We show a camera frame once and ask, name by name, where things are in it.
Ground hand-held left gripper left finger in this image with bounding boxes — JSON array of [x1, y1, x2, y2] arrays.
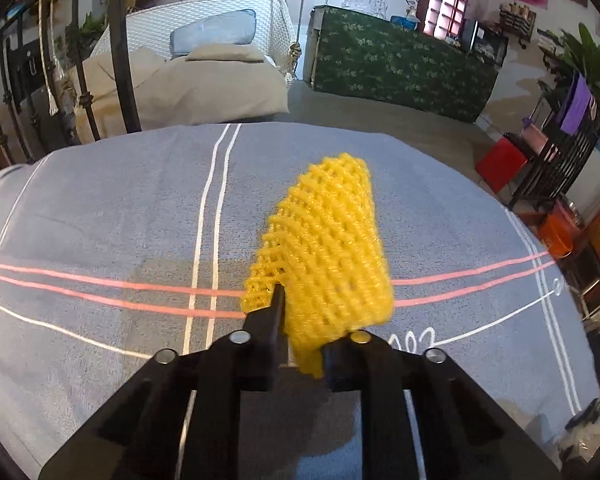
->
[[39, 285, 287, 480]]

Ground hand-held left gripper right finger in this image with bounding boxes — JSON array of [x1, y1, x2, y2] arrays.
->
[[322, 331, 561, 480]]

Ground yellow foam fruit net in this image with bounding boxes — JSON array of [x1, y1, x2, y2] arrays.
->
[[240, 155, 396, 381]]

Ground orange bucket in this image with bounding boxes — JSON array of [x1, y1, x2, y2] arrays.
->
[[537, 205, 583, 258]]

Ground beige seat cover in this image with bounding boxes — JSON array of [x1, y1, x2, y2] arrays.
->
[[70, 46, 291, 143]]

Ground black metal rack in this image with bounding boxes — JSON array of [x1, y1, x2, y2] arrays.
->
[[507, 80, 600, 211]]

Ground beige cushion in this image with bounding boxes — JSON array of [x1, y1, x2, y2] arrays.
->
[[185, 44, 266, 63]]

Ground green floral counter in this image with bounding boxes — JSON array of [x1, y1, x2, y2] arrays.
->
[[302, 5, 500, 123]]

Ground blue-grey pillow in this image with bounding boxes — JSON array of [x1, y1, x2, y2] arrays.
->
[[170, 9, 257, 56]]

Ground white wicker swing seat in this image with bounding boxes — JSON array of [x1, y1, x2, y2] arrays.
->
[[72, 0, 298, 143]]

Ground purple towel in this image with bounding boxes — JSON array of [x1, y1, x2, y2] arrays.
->
[[555, 75, 593, 136]]

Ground potted green plant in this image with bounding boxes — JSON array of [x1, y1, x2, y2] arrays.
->
[[545, 22, 600, 126]]

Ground black metal bed frame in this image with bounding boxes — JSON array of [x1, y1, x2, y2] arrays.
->
[[0, 0, 143, 176]]

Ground swing hanging rope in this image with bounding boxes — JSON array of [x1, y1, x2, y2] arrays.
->
[[289, 0, 313, 83]]

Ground thin white rope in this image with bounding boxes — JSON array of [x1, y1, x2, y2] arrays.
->
[[39, 0, 63, 117]]

